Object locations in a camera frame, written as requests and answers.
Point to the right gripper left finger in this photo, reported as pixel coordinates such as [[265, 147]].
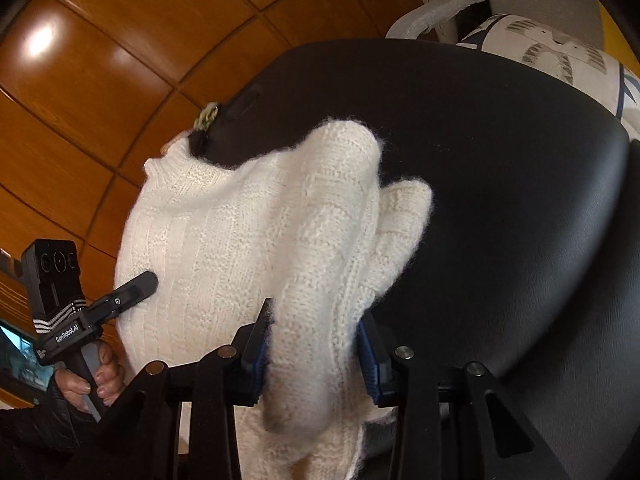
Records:
[[178, 422]]

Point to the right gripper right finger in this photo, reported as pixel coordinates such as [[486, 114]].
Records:
[[452, 422]]

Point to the cream knitted sweater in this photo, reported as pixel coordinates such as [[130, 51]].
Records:
[[312, 232]]

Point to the person's left hand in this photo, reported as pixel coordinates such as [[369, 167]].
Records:
[[109, 378]]

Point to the black round leather stool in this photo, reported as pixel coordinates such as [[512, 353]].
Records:
[[530, 263]]

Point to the white patterned pillow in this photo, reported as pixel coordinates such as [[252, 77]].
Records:
[[563, 57]]

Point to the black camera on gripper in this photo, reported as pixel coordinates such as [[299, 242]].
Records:
[[51, 275]]

